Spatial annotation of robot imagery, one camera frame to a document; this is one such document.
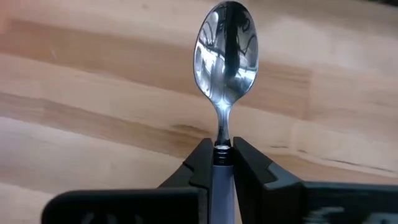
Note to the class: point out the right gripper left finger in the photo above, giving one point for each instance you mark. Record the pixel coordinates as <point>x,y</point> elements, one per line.
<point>140,205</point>

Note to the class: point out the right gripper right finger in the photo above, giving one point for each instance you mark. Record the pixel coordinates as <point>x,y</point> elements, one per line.
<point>311,205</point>

